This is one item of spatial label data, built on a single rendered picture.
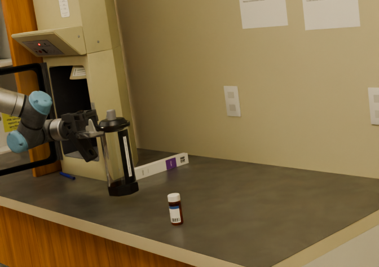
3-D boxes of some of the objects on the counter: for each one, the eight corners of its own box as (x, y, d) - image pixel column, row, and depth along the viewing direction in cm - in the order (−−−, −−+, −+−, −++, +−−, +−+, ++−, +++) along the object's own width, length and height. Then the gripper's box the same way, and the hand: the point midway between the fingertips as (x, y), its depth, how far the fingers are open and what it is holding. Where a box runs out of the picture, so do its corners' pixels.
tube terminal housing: (113, 157, 289) (83, -28, 275) (160, 163, 265) (131, -38, 251) (62, 172, 273) (28, -23, 259) (108, 181, 249) (73, -33, 235)
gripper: (47, 119, 221) (93, 114, 209) (79, 109, 233) (126, 104, 221) (52, 144, 222) (99, 141, 210) (84, 133, 235) (131, 130, 223)
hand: (113, 131), depth 217 cm, fingers closed on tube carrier, 9 cm apart
